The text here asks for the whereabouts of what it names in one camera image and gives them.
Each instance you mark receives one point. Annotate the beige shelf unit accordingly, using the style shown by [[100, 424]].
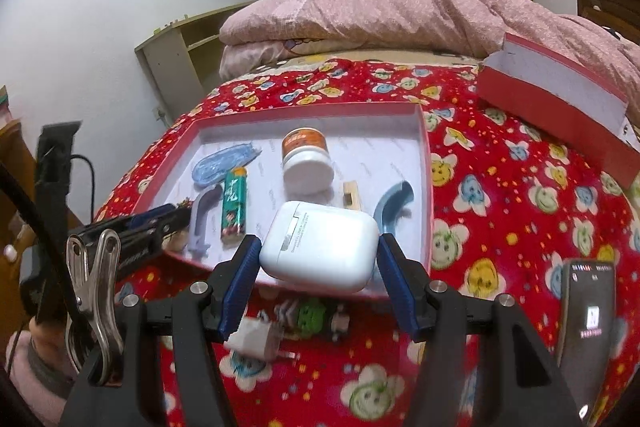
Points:
[[170, 52]]

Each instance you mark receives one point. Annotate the black smartphone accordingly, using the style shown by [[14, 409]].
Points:
[[587, 332]]

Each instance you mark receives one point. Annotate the white earbuds case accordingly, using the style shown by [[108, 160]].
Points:
[[320, 247]]

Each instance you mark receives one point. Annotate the red flower-print bedsheet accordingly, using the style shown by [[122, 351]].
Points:
[[500, 217]]

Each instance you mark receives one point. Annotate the red cardboard box lid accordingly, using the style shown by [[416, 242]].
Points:
[[550, 92]]

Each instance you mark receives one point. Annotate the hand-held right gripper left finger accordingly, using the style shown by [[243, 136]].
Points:
[[240, 287]]

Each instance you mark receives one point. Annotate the dark wooden headboard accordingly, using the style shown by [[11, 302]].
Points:
[[605, 7]]

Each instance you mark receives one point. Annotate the white charger plug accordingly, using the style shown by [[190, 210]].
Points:
[[257, 339]]

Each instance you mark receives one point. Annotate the metal spring clip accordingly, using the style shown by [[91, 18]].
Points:
[[97, 287]]

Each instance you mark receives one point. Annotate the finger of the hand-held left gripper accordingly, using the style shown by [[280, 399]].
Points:
[[140, 252], [145, 219]]

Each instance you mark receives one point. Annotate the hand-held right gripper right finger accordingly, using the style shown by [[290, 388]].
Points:
[[400, 292]]

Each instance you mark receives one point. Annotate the green tube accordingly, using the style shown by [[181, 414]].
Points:
[[234, 207]]

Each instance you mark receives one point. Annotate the small wooden block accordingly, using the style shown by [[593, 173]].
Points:
[[351, 196]]

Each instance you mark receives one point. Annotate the white plastic bottle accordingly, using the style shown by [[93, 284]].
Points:
[[307, 167]]

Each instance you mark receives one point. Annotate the pink quilt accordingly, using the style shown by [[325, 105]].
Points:
[[400, 7]]

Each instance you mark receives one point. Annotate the grey-purple plastic hook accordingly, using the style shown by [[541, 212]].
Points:
[[202, 217]]

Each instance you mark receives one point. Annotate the brown wooden furniture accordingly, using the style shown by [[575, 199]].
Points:
[[12, 157]]

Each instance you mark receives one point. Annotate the blue plastic hook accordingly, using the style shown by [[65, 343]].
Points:
[[392, 207]]

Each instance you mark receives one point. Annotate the red cardboard box tray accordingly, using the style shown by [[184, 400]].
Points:
[[370, 147]]

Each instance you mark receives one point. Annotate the person's left forearm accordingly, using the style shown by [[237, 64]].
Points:
[[35, 377]]

